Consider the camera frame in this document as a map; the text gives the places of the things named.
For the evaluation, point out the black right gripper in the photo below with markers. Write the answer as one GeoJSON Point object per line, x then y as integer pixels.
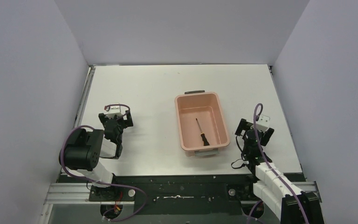
{"type": "Point", "coordinates": [244, 125]}

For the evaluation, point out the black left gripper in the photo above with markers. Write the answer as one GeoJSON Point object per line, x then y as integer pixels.
{"type": "Point", "coordinates": [116, 120]}

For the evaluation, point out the black yellow screwdriver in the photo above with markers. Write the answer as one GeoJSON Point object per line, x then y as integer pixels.
{"type": "Point", "coordinates": [202, 134]}

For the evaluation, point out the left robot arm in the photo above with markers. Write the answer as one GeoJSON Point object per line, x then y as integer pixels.
{"type": "Point", "coordinates": [85, 145]}

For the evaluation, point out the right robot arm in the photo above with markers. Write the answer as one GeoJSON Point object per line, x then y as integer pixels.
{"type": "Point", "coordinates": [290, 203]}

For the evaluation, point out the pink plastic bin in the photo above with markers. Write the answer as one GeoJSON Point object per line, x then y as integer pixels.
{"type": "Point", "coordinates": [206, 107]}

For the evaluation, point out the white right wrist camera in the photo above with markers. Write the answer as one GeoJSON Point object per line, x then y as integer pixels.
{"type": "Point", "coordinates": [263, 123]}

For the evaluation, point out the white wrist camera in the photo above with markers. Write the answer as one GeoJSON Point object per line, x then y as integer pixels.
{"type": "Point", "coordinates": [113, 110]}
{"type": "Point", "coordinates": [263, 123]}

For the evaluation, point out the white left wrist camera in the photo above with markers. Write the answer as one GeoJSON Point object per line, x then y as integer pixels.
{"type": "Point", "coordinates": [113, 110]}

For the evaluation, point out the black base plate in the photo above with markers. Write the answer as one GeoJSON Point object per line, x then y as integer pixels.
{"type": "Point", "coordinates": [171, 206]}

